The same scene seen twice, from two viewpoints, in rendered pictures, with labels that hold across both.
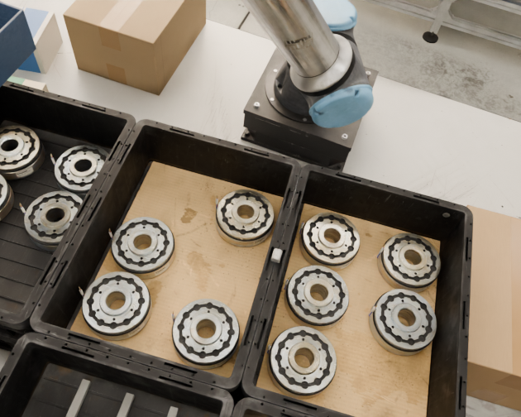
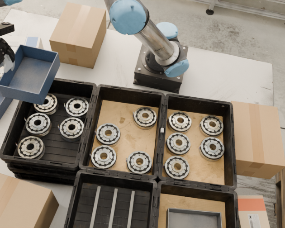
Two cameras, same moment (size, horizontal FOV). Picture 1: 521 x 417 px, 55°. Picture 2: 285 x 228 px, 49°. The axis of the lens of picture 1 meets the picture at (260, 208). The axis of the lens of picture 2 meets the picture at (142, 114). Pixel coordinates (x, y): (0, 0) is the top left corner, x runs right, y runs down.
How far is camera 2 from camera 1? 0.51 m
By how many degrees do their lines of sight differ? 4
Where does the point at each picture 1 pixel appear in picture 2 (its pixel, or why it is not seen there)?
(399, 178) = (203, 92)
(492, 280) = (243, 129)
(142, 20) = (84, 38)
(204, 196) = (126, 111)
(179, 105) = (102, 72)
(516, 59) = (254, 18)
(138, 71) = (83, 59)
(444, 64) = (218, 26)
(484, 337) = (242, 150)
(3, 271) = (55, 152)
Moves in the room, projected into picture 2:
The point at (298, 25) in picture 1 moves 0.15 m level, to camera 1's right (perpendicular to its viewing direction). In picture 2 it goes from (159, 44) to (196, 46)
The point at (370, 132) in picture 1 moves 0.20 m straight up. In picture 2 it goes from (188, 73) to (196, 48)
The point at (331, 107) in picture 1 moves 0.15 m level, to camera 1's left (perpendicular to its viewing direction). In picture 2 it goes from (173, 70) to (139, 68)
